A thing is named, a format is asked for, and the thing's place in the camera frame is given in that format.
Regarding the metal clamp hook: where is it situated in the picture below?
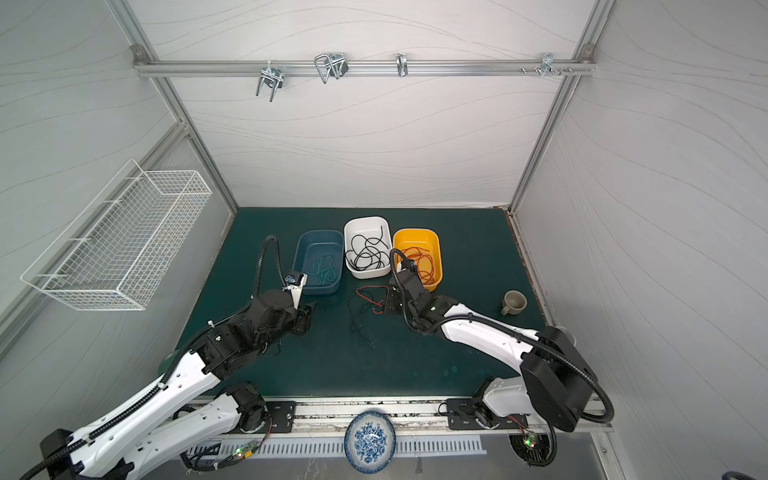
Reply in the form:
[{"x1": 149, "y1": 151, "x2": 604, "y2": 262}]
[{"x1": 255, "y1": 64, "x2": 284, "y2": 102}]

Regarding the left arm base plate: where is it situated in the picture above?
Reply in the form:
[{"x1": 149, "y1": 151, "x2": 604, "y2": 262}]
[{"x1": 247, "y1": 401, "x2": 297, "y2": 434}]

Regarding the metal U-bolt hook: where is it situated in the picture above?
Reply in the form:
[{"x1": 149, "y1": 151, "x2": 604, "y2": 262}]
[{"x1": 313, "y1": 52, "x2": 349, "y2": 84}]

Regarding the black cable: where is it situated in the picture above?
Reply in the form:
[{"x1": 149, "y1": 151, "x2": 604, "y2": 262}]
[
  {"x1": 347, "y1": 290, "x2": 379, "y2": 349},
  {"x1": 345, "y1": 225, "x2": 392, "y2": 272}
]

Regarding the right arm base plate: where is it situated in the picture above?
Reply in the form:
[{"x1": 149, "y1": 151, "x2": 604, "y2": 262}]
[{"x1": 437, "y1": 397, "x2": 529, "y2": 432}]

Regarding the small metal bracket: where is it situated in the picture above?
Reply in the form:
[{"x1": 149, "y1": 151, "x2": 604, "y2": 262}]
[{"x1": 395, "y1": 53, "x2": 408, "y2": 78}]

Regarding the blue plastic bin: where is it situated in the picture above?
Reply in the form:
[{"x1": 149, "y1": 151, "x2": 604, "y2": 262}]
[{"x1": 293, "y1": 230, "x2": 344, "y2": 295}]

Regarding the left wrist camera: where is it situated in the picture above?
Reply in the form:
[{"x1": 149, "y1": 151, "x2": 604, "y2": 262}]
[{"x1": 283, "y1": 270, "x2": 307, "y2": 309}]

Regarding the green cable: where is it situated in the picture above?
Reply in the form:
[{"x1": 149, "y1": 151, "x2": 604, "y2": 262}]
[{"x1": 311, "y1": 253, "x2": 338, "y2": 286}]

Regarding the yellow plastic bin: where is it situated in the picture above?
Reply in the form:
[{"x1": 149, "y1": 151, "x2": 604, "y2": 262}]
[{"x1": 393, "y1": 228, "x2": 444, "y2": 292}]

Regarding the beige mug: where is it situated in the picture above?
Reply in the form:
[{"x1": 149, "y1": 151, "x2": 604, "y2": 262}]
[{"x1": 501, "y1": 290, "x2": 528, "y2": 316}]

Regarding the white wire basket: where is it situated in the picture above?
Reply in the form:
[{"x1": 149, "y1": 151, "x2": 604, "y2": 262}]
[{"x1": 20, "y1": 160, "x2": 212, "y2": 312}]

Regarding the metal corner hook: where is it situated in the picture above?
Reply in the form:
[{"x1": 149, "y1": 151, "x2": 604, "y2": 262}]
[{"x1": 520, "y1": 53, "x2": 573, "y2": 78}]

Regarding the white plastic bin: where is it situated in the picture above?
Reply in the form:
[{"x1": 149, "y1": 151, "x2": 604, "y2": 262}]
[{"x1": 343, "y1": 216, "x2": 392, "y2": 280}]

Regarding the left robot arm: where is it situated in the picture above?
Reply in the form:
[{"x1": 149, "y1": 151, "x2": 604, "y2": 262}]
[{"x1": 23, "y1": 270, "x2": 314, "y2": 479}]

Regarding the blue white patterned plate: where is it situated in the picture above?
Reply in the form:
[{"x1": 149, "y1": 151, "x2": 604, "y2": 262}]
[{"x1": 343, "y1": 410, "x2": 397, "y2": 474}]

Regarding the aluminium crossbar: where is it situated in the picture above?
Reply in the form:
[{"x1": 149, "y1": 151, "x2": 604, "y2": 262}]
[{"x1": 134, "y1": 57, "x2": 597, "y2": 78}]

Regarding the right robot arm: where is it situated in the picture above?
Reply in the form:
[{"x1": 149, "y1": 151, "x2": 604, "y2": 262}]
[{"x1": 389, "y1": 249, "x2": 615, "y2": 432}]

